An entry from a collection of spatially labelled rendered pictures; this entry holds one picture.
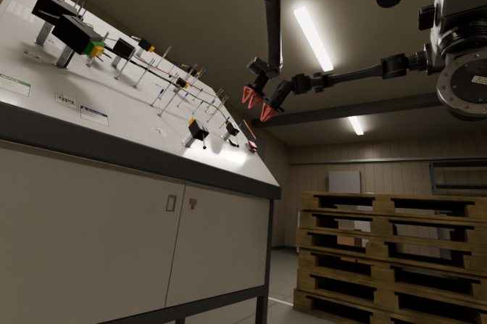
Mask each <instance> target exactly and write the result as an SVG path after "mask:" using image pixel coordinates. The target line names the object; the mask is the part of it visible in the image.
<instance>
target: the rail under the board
mask: <svg viewBox="0 0 487 324"><path fill-rule="evenodd" d="M0 139H1V140H5V141H11V142H14V143H18V144H24V145H27V146H33V147H37V148H40V149H46V150H50V151H56V152H59V153H63V154H69V155H73V156H76V157H82V158H86V159H92V160H96V161H99V162H106V163H109V164H113V165H119V166H122V167H128V168H132V169H135V170H141V171H145V172H148V173H154V174H158V175H164V176H167V177H171V178H177V179H181V180H187V181H190V182H194V183H200V184H204V185H207V186H213V187H217V188H223V189H226V190H230V191H236V192H240V193H243V194H249V195H253V196H259V197H262V198H266V199H273V200H281V187H278V186H274V185H271V184H269V183H264V182H262V181H259V180H255V179H252V178H247V177H245V176H242V175H238V174H235V173H231V172H228V171H225V170H221V169H218V168H216V167H212V166H209V165H205V164H202V163H199V162H195V161H192V160H189V159H185V158H182V157H178V156H175V155H173V154H168V153H166V152H163V151H159V150H156V149H152V148H149V147H146V146H142V145H139V144H135V143H133V142H129V141H126V140H122V139H120V138H115V137H113V136H108V135H106V134H103V133H99V132H96V131H94V130H89V129H87V128H82V127H80V126H77V125H73V124H70V123H67V122H63V121H60V120H56V119H54V118H50V117H47V116H43V115H40V114H36V113H34V112H29V111H27V110H24V109H20V108H17V107H13V106H10V105H8V104H3V103H1V102H0Z"/></svg>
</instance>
